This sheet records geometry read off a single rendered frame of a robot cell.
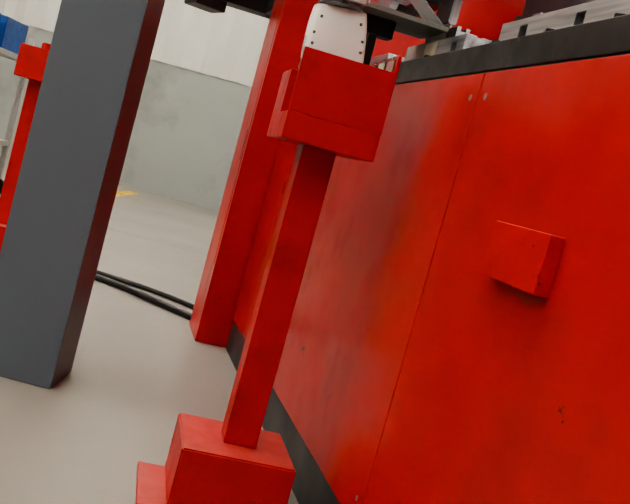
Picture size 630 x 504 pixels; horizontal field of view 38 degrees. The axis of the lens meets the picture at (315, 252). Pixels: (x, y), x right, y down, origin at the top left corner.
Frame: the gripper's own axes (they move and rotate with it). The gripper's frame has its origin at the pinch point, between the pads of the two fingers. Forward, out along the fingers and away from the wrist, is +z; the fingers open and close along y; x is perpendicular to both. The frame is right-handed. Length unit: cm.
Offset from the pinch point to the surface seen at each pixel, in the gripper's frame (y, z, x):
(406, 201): -16.9, 14.4, 1.8
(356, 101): -4.4, -0.3, 4.9
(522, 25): -31.7, -18.9, 0.1
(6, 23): 115, -32, -382
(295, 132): 4.6, 6.5, 4.9
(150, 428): 17, 73, -39
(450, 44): -30.4, -18.6, -34.7
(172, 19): 26, -100, -785
